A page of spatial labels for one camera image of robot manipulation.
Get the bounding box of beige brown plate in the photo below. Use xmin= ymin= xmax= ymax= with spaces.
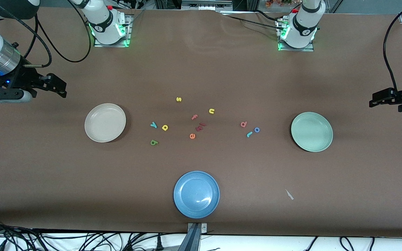
xmin=84 ymin=103 xmax=127 ymax=143

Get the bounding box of green plate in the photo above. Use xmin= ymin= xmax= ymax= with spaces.
xmin=290 ymin=112 xmax=334 ymax=153

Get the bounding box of orange background object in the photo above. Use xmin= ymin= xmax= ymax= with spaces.
xmin=265 ymin=0 xmax=293 ymax=8

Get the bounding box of brown table cover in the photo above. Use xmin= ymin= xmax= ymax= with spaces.
xmin=0 ymin=6 xmax=402 ymax=238

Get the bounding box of blue plate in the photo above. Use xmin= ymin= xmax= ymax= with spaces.
xmin=173 ymin=170 xmax=220 ymax=219

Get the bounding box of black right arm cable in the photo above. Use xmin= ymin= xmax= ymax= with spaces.
xmin=0 ymin=0 xmax=93 ymax=68

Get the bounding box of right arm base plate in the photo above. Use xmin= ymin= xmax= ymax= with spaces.
xmin=94 ymin=15 xmax=132 ymax=48

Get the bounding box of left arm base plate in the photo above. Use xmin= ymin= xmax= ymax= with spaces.
xmin=277 ymin=19 xmax=315 ymax=52

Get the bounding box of black cable on table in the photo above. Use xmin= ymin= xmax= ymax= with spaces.
xmin=222 ymin=15 xmax=282 ymax=29
xmin=255 ymin=10 xmax=281 ymax=21

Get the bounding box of black floor cable tangle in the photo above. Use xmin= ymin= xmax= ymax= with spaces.
xmin=0 ymin=216 xmax=187 ymax=251

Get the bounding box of metal frame with sockets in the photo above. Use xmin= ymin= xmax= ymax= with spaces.
xmin=154 ymin=0 xmax=259 ymax=12

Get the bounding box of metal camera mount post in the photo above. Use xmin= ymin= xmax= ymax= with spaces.
xmin=178 ymin=222 xmax=208 ymax=251

